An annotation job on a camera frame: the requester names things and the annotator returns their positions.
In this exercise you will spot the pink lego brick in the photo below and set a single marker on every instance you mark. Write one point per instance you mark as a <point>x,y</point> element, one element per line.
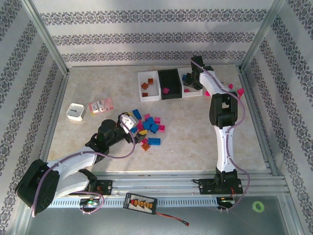
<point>147,116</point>
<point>165,91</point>
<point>140,126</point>
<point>187,90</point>
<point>144,140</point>
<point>157,120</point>
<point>162,127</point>

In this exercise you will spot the blue lego brick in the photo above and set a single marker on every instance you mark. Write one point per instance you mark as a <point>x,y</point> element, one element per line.
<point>150,120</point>
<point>137,113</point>
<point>184,77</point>
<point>134,129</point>
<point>154,128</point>
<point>146,126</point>
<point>154,141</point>

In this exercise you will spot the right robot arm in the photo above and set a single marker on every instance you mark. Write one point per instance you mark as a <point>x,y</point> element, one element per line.
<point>223,147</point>

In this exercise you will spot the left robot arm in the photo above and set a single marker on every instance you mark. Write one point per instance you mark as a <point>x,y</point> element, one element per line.
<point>73,159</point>

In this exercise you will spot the white plastic bin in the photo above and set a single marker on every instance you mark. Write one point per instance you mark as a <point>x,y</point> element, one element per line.
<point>193,94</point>
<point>154,90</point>

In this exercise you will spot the black plastic bin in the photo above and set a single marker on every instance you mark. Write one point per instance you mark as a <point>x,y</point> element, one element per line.
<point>171,80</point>

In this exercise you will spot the pink stapler blister pack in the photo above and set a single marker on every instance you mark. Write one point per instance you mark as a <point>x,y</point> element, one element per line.
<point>100,106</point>

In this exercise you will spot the white square clock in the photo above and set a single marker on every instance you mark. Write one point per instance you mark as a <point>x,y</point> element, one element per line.
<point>74,111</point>

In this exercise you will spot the plush toy with glasses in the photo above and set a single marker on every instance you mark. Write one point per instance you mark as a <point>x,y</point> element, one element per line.
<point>240,92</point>

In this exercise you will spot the small green lit circuit board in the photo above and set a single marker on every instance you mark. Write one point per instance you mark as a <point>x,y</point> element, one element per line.
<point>226,200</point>
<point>89,202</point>

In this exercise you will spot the green tape roll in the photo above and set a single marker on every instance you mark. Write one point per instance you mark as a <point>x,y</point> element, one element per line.
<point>253,206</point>

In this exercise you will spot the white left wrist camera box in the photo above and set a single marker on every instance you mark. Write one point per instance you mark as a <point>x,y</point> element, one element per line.
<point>127,122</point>

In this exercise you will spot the aluminium frame rail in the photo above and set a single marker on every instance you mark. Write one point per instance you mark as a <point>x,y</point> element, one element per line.
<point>110,66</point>
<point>269,159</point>
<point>53,122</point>

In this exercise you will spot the wide aluminium extrusion rail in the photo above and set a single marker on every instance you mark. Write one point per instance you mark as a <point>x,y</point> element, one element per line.
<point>159,183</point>

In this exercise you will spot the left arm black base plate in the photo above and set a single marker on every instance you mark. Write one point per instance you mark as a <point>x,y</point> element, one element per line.
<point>106,187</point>

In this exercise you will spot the aluminium frame post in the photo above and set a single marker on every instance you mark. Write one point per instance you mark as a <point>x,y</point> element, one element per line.
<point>47,36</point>
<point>262,36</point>

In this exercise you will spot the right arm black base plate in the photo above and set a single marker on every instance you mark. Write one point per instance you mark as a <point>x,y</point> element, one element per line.
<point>205,187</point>

